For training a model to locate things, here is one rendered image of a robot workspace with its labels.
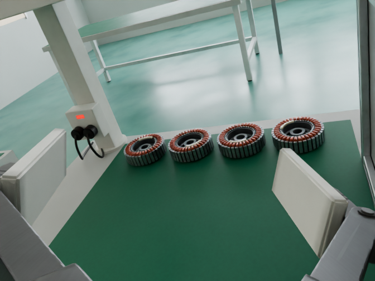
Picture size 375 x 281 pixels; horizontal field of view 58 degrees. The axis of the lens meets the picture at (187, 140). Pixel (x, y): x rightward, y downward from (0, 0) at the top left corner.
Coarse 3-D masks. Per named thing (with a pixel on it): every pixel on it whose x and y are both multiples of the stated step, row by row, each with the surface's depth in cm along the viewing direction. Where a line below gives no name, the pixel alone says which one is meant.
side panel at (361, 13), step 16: (368, 16) 50; (368, 32) 52; (368, 48) 53; (368, 64) 54; (368, 80) 56; (368, 96) 56; (368, 112) 58; (368, 128) 59; (368, 144) 61; (368, 160) 61; (368, 176) 58
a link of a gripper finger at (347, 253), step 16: (352, 208) 14; (352, 224) 13; (368, 224) 13; (336, 240) 12; (352, 240) 12; (368, 240) 12; (336, 256) 11; (352, 256) 11; (368, 256) 11; (320, 272) 10; (336, 272) 10; (352, 272) 10
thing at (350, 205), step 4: (340, 192) 17; (344, 196) 17; (348, 200) 16; (348, 204) 16; (352, 204) 16; (348, 208) 16; (348, 212) 15; (344, 216) 15; (372, 252) 14; (372, 256) 14; (372, 260) 14
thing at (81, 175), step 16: (336, 112) 84; (352, 112) 82; (208, 128) 95; (224, 128) 92; (96, 144) 106; (80, 160) 100; (96, 160) 97; (112, 160) 94; (80, 176) 92; (96, 176) 89; (64, 192) 87; (80, 192) 84; (48, 208) 82; (64, 208) 80; (48, 224) 76; (64, 224) 75; (48, 240) 71
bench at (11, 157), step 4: (0, 152) 124; (4, 152) 123; (8, 152) 122; (12, 152) 123; (0, 156) 120; (4, 156) 120; (8, 156) 121; (12, 156) 123; (16, 156) 124; (0, 160) 118; (4, 160) 120; (8, 160) 121; (12, 160) 123; (16, 160) 124; (0, 164) 118
